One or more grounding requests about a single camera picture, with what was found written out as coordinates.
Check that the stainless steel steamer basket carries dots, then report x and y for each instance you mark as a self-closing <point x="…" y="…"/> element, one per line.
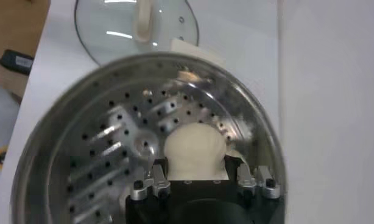
<point x="83" y="121"/>

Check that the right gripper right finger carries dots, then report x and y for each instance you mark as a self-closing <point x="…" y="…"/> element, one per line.
<point x="246" y="178"/>

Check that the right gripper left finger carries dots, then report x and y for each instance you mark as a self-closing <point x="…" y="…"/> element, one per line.
<point x="158" y="179"/>

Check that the black box with label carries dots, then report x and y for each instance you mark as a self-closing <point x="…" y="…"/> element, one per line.
<point x="15" y="62"/>

